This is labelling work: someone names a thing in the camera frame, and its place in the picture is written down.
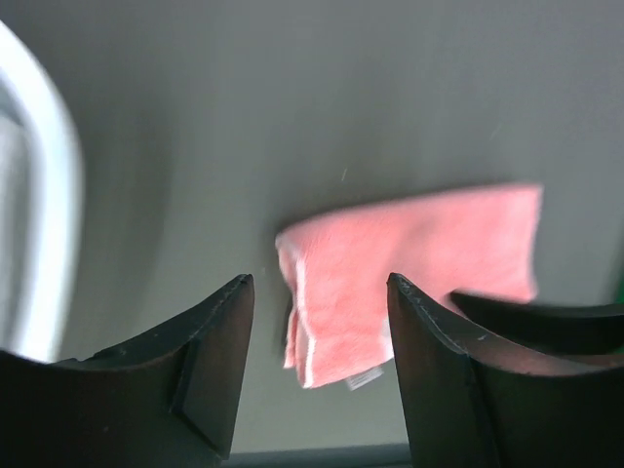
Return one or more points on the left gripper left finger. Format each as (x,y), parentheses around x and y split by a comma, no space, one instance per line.
(167,397)

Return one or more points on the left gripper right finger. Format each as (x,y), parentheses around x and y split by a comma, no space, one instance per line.
(473,398)

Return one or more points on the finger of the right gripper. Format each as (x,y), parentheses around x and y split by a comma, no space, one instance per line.
(563,330)

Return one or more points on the pink bunny towel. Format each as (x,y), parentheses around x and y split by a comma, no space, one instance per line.
(336,265)

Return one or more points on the white perforated plastic basket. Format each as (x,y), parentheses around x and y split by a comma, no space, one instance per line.
(55,202)

